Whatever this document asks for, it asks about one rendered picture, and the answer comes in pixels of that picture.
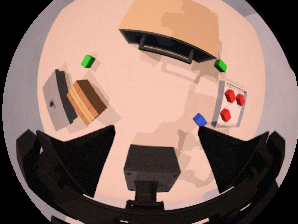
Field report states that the small green block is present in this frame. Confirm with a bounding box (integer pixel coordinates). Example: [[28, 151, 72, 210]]
[[81, 54, 95, 68], [214, 59, 227, 72]]

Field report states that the small blue block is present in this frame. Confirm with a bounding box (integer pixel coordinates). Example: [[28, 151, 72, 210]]
[[193, 113, 207, 126]]

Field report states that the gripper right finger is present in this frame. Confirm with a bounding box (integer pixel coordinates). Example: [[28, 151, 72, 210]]
[[198, 126, 269, 194]]

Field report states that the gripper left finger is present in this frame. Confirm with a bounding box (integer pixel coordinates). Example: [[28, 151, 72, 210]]
[[36, 125, 116, 198]]

